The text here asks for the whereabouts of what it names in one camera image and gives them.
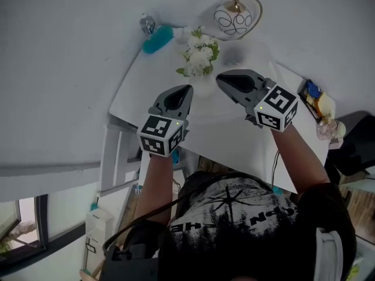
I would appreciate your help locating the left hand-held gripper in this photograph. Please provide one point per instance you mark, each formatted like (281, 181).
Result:
(159, 136)

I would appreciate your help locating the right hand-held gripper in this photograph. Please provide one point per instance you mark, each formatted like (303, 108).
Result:
(278, 104)

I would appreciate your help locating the white ceramic vase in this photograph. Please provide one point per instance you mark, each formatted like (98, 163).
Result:
(202, 88)

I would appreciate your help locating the white flowers with green leaves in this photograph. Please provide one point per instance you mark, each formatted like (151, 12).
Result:
(199, 54)

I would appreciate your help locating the person's right forearm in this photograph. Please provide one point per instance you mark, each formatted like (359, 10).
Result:
(296, 162)

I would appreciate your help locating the person's left forearm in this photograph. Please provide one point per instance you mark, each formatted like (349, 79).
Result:
(155, 180)

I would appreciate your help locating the white desk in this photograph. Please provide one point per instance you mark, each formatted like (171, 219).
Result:
(228, 139)

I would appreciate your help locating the teal plastic item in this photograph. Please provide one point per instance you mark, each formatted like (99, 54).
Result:
(175, 157)

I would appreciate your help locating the teal fluffy duster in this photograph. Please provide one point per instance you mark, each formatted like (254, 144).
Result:
(156, 41)

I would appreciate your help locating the black tray with items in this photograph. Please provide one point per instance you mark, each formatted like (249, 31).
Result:
(312, 97)

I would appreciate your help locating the white globe lamp gold arc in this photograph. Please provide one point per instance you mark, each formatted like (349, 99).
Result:
(233, 19)

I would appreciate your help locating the white shelf unit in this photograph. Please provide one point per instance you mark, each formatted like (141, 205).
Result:
(111, 157)

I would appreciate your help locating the clear glass jar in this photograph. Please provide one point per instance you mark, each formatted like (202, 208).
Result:
(328, 129)

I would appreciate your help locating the small plastic bottle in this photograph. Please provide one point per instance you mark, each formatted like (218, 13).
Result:
(137, 189)

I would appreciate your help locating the teal fluffy cloth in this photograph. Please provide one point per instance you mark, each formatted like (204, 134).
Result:
(276, 190)

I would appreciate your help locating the black mesh office chair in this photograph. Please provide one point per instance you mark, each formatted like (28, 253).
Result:
(351, 145)

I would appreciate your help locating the white perforated basket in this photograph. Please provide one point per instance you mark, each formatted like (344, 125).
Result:
(96, 224)

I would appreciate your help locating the person's black printed t-shirt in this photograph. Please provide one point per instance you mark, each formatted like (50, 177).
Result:
(249, 230)

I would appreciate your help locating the black window frame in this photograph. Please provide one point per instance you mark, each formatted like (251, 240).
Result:
(41, 224)

